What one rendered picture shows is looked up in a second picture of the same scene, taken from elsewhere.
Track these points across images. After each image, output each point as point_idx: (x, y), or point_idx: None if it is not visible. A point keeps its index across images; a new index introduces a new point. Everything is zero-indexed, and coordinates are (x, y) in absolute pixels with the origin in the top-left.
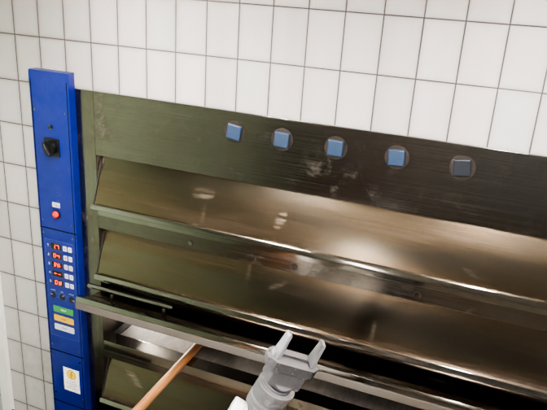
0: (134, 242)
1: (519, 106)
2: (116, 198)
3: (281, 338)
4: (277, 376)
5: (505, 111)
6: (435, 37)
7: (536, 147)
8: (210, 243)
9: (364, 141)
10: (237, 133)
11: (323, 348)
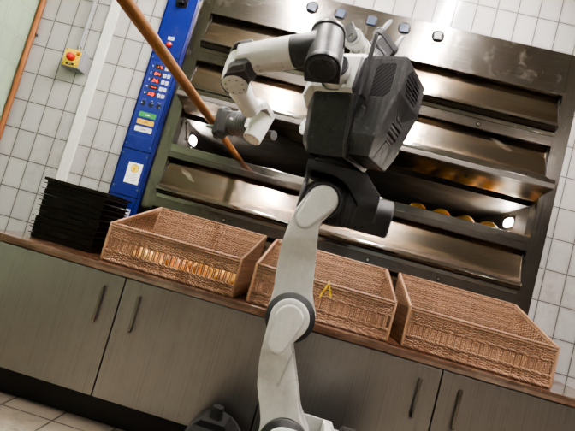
0: (220, 73)
1: (467, 8)
2: (219, 38)
3: (383, 25)
4: (382, 40)
5: (460, 10)
6: None
7: (474, 29)
8: (279, 73)
9: (388, 19)
10: (314, 7)
11: (403, 38)
